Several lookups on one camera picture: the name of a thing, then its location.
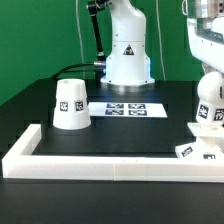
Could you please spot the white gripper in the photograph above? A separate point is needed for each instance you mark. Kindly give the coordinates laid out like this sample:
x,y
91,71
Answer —
x,y
208,47

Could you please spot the white lamp bulb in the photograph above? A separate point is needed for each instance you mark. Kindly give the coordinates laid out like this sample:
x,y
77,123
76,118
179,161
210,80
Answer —
x,y
210,91

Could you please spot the white lamp base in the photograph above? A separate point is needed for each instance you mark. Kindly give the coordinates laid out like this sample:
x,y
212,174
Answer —
x,y
205,145

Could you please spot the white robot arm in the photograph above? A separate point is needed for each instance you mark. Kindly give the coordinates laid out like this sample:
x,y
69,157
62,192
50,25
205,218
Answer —
x,y
128,63

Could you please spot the white lamp shade hood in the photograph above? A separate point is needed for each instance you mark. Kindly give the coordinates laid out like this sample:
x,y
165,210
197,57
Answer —
x,y
71,111

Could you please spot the white marker tag sheet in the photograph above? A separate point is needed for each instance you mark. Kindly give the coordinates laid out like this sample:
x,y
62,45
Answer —
x,y
151,110

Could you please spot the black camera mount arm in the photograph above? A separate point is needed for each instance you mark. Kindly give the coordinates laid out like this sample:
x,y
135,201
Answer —
x,y
93,7

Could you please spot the white U-shaped frame barrier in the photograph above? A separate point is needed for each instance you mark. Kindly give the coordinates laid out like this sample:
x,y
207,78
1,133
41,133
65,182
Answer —
x,y
21,162

